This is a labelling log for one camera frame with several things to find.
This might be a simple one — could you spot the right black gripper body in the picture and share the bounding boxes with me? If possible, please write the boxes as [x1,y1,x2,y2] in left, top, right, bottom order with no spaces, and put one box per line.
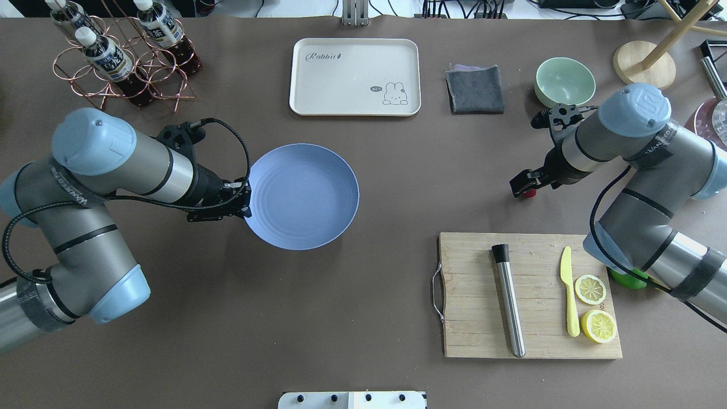
[540,147,585,188]

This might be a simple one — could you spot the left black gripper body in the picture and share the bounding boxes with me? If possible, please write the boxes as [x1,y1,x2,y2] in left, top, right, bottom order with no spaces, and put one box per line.
[186,165,239,222]

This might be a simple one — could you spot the blue round plate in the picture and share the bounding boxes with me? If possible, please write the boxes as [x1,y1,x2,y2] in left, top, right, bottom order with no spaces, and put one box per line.
[246,143,360,251]

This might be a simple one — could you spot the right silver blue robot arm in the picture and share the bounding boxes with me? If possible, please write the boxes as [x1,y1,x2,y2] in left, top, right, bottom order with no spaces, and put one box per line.
[509,83,725,329]

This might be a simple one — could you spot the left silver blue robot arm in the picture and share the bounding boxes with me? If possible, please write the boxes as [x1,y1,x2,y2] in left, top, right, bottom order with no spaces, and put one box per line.
[2,108,251,352]

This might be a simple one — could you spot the steel muddler black tip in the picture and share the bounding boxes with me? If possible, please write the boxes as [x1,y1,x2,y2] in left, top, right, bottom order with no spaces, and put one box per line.
[491,243,527,359]

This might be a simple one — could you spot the green ceramic bowl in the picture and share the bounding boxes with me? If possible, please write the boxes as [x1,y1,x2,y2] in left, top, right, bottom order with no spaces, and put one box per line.
[534,57,596,108]

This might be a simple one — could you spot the grey folded cloth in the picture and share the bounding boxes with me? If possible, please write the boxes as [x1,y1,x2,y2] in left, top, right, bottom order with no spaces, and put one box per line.
[445,64,505,114]

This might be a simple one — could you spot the lemon half slice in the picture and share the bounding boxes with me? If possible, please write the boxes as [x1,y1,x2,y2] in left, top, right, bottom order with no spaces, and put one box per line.
[580,309,617,344]
[574,274,607,305]

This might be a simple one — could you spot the green lime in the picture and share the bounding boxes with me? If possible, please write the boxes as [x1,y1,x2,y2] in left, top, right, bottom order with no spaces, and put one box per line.
[607,268,647,290]

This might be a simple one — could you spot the wooden cup tree stand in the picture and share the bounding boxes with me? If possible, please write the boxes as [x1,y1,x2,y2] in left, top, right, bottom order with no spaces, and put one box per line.
[613,1,726,90]

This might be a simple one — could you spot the cream rectangular tray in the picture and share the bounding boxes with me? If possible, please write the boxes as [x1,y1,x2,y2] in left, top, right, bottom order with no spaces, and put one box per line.
[289,38,421,116]

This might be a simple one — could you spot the yellow plastic knife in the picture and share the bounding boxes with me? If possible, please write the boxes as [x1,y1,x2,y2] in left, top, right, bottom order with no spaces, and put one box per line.
[560,246,580,337]

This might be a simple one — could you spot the pink bowl of ice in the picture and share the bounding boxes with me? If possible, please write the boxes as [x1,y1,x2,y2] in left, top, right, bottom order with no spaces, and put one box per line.
[684,97,726,150]

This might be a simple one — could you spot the wooden cutting board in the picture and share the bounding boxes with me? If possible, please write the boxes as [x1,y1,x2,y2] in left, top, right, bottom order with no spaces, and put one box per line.
[438,232,621,360]

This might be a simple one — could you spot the metal ice scoop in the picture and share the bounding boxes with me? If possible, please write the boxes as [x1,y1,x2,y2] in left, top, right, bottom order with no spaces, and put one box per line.
[700,57,726,146]

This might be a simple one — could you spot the dark drink bottle white cap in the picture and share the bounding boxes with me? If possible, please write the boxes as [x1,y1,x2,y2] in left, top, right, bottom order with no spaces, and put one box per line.
[75,27,155,106]

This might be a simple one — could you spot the copper wire bottle rack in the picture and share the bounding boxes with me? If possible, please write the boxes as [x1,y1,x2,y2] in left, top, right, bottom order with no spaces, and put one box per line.
[47,1,202,108]

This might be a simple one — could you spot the white camera mast base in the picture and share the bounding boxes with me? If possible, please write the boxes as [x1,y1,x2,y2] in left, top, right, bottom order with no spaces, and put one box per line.
[277,390,428,408]

